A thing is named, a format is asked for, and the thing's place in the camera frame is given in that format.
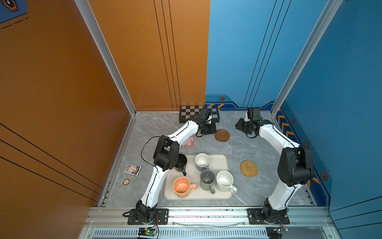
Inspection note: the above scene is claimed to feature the brown wooden round coaster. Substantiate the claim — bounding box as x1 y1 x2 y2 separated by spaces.
214 129 230 142

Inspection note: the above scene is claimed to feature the pink flower coaster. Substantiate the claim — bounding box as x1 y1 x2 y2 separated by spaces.
181 135 198 149

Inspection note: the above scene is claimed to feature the tan rattan round coaster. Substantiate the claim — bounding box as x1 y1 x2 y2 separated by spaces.
240 160 258 178

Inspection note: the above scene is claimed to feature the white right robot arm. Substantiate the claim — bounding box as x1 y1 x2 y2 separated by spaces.
235 118 314 224

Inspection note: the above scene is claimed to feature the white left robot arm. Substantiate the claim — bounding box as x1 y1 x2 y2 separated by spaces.
135 119 216 224

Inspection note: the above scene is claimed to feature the black white chessboard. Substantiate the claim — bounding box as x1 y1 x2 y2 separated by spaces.
179 105 220 123

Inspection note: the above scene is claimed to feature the white lavender mug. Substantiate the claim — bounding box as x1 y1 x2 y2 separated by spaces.
195 153 210 171

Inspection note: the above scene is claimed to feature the black mug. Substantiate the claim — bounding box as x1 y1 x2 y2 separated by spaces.
175 154 188 176

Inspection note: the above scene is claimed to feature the grey mug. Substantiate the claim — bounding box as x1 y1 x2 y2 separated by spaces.
200 169 215 194

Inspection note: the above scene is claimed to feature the beige serving tray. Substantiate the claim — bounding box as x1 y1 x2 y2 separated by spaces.
164 154 233 200

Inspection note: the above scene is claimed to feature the orange pink mug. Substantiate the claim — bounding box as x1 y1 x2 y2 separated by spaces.
173 177 198 198

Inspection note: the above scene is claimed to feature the purple playing card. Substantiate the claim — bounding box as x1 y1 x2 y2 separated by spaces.
123 164 142 176

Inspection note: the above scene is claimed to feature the small red round token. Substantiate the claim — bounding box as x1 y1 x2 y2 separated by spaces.
123 179 130 186

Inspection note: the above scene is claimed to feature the small right circuit board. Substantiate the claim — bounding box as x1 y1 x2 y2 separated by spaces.
266 227 289 239

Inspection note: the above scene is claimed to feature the green circuit board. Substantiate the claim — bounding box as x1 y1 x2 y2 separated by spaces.
137 227 157 238

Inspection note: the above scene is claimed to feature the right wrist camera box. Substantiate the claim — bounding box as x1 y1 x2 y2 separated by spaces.
247 108 262 121

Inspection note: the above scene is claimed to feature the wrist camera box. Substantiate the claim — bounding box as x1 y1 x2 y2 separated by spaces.
196 107 212 121
247 108 262 121

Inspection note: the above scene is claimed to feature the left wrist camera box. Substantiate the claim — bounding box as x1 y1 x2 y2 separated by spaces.
196 107 212 121

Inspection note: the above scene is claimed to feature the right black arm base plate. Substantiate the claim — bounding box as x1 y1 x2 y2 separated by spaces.
247 208 290 225

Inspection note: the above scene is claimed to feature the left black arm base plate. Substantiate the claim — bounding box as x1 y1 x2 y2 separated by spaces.
127 209 169 226

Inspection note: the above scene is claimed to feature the aluminium front rail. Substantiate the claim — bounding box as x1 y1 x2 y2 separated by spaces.
79 206 341 239

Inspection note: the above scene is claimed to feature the aluminium right corner post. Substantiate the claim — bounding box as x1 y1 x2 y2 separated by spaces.
270 0 343 117

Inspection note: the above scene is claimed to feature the aluminium corner post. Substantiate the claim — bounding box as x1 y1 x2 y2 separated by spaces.
270 0 343 117
74 0 137 116

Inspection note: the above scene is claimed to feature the aluminium left corner post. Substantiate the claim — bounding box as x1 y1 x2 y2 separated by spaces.
74 0 137 116

